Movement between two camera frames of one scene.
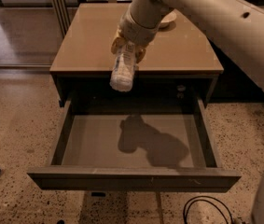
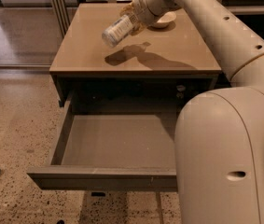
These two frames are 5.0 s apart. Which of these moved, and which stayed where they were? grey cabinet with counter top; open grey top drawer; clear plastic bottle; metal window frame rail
Moved: clear plastic bottle
Stayed: open grey top drawer; metal window frame rail; grey cabinet with counter top
